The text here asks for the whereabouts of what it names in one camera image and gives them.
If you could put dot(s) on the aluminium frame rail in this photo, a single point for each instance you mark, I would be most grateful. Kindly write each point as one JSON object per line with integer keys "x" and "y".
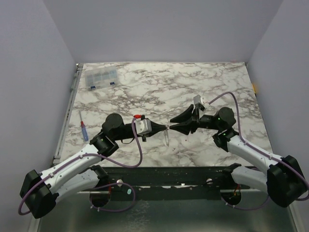
{"x": 73, "y": 92}

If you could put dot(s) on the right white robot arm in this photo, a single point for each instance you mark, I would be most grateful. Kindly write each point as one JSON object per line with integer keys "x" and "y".
{"x": 280, "y": 177}

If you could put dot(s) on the blue handled screwdriver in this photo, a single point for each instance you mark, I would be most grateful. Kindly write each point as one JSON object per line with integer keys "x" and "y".
{"x": 83, "y": 128}

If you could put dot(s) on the silver metal bottle opener keychain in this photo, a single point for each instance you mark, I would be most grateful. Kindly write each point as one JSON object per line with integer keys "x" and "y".
{"x": 166, "y": 138}

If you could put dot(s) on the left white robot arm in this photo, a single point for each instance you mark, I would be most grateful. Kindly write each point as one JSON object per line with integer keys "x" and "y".
{"x": 41, "y": 191}

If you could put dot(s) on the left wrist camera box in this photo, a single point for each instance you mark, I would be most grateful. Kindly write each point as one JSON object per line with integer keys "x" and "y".
{"x": 143, "y": 126}

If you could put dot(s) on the clear plastic organizer box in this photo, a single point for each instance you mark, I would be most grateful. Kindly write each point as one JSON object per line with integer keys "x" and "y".
{"x": 101, "y": 78}

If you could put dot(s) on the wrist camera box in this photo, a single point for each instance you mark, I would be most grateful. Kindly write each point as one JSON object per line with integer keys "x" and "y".
{"x": 199, "y": 103}
{"x": 143, "y": 126}

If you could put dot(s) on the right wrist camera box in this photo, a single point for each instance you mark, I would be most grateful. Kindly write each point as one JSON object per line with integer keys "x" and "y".
{"x": 199, "y": 103}

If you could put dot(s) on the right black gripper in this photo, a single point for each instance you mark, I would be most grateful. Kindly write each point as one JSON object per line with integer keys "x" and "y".
{"x": 193, "y": 122}

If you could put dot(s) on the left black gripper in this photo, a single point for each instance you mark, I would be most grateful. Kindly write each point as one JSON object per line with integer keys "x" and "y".
{"x": 156, "y": 128}

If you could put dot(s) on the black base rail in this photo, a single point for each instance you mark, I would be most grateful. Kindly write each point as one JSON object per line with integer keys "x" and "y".
{"x": 173, "y": 183}

